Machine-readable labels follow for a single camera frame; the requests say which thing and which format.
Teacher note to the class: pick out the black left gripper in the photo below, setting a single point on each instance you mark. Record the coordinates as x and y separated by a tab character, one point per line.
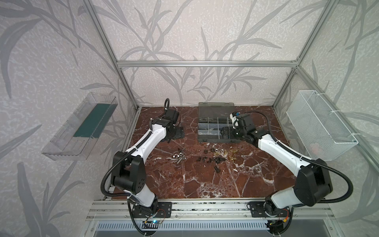
176	132

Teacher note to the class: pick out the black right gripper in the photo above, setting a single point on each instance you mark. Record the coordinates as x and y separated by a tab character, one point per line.
226	132

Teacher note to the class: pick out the grey plastic organizer box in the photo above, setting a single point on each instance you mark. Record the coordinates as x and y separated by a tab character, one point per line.
214	123

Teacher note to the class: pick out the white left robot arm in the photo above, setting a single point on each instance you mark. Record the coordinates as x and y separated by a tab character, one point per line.
128	172

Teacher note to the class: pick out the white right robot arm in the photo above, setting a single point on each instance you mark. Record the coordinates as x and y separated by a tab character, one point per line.
313	182

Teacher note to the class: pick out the silver nuts pile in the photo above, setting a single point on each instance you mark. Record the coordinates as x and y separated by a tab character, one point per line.
179	157

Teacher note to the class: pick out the brass screws pile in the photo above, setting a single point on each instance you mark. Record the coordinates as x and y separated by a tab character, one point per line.
232	155

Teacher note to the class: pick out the black screws pile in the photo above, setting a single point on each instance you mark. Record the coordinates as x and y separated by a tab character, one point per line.
215	156

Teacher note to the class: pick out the aluminium back crossbar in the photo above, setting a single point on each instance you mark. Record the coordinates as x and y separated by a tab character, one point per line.
194	63

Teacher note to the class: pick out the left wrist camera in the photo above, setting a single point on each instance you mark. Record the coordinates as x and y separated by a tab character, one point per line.
171	115

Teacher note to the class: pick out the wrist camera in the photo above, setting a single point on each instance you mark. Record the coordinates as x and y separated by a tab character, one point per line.
171	115
242	120

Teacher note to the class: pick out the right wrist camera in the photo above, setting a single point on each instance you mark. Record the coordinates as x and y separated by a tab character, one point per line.
242	120

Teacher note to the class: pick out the white wire mesh basket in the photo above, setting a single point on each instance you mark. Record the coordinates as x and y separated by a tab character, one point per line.
322	132

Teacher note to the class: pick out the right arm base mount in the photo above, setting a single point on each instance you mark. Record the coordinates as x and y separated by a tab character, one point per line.
265	209

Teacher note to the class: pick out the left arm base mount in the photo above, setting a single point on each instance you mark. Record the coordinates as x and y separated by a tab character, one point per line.
158	209

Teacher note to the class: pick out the clear plastic wall tray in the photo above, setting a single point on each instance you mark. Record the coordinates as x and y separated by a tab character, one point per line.
77	137

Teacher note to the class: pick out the aluminium front rail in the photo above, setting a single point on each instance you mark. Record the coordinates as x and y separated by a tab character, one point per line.
202	209

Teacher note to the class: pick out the aluminium frame post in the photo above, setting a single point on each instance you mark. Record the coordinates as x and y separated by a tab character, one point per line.
327	11

